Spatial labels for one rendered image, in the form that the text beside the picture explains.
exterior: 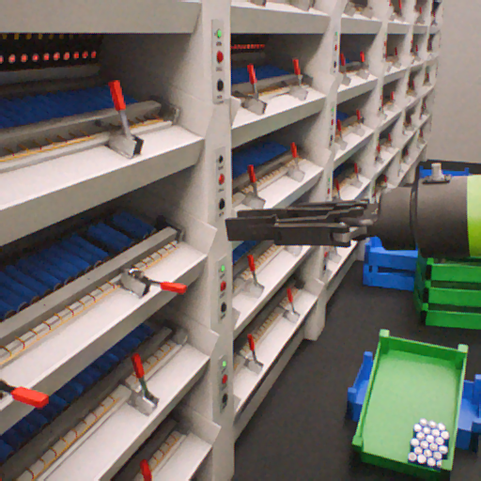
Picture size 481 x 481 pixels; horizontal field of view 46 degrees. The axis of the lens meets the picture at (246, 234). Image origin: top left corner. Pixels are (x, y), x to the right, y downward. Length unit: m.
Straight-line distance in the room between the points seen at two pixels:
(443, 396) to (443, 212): 0.84
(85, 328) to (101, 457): 0.20
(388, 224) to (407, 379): 0.83
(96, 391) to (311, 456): 0.63
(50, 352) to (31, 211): 0.17
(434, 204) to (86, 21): 0.42
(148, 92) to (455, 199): 0.51
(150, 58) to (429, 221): 0.50
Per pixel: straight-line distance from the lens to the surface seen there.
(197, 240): 0.94
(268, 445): 1.37
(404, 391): 1.43
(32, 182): 0.62
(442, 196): 0.64
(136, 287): 0.79
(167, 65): 0.91
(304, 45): 1.55
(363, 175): 2.28
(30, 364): 0.67
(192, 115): 0.89
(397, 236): 0.66
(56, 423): 0.83
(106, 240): 0.86
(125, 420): 0.88
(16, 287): 0.74
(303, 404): 1.50
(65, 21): 0.64
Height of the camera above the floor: 0.89
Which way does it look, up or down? 20 degrees down
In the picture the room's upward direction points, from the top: straight up
